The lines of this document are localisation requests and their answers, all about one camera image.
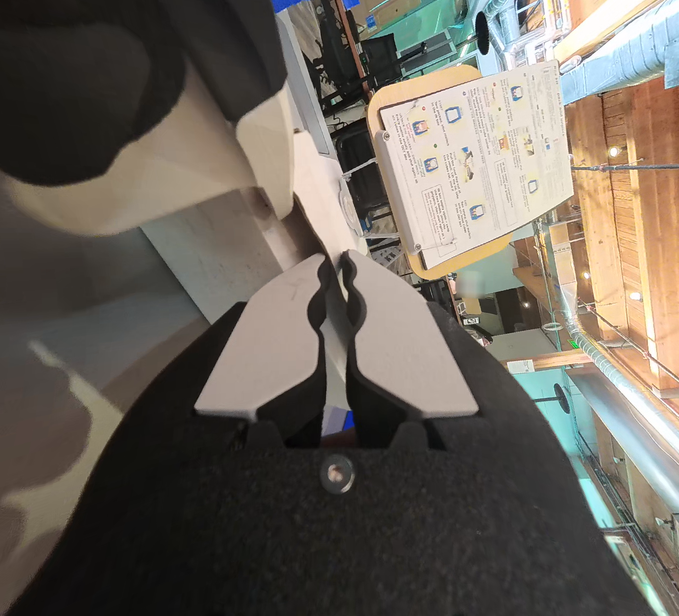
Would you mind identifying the grey patterned clothing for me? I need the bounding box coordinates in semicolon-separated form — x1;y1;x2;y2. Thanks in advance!
0;330;144;616

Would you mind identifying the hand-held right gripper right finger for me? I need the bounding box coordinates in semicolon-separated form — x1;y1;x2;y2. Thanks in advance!
339;250;480;447

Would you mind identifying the black office chair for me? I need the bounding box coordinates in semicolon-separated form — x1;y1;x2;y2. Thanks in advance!
312;4;362;100

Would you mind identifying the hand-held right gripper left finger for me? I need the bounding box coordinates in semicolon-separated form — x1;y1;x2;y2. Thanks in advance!
195;254;332;444

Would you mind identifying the insulated silver air duct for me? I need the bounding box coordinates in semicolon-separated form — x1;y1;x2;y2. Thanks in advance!
559;0;679;107

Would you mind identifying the instruction sheet on wooden board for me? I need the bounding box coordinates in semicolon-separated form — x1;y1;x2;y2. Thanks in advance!
367;60;576;282

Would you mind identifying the clear round stand base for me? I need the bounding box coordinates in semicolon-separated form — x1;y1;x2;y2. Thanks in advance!
338;177;369;229

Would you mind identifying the black monitor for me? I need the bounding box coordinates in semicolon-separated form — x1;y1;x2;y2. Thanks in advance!
362;33;402;88

